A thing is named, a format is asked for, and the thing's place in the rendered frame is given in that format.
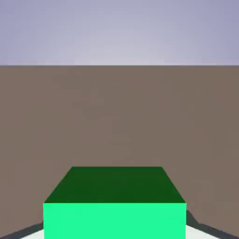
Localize small green cube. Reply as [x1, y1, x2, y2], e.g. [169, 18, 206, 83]
[42, 166, 187, 239]

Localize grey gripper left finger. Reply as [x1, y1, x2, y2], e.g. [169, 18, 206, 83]
[0, 222, 45, 239]

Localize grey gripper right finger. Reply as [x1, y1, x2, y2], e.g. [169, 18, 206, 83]
[186, 209, 239, 239]

